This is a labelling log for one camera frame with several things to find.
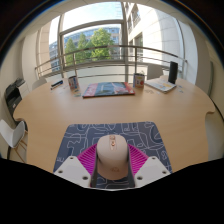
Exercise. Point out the dark blue patterned mouse pad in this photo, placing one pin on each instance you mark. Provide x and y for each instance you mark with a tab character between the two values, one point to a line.
133	131

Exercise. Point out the metal balcony railing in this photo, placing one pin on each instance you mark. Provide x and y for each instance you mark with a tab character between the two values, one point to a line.
110	46

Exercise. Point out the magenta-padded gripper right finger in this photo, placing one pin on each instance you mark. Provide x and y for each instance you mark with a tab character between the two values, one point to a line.
153	170

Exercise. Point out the beige computer mouse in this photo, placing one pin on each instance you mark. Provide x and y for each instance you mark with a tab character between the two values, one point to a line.
112	158

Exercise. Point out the red and blue magazine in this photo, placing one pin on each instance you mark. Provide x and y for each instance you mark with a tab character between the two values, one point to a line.
108	89

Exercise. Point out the printed mug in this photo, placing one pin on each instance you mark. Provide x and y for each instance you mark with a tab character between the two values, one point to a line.
139	81
73	82

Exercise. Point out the white chair with wooden legs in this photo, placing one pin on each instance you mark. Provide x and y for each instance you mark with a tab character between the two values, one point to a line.
11	135

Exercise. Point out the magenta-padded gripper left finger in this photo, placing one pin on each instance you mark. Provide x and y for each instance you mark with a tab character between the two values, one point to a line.
71	170

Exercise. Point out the black upright box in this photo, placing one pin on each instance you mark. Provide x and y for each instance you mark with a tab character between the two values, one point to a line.
173	72

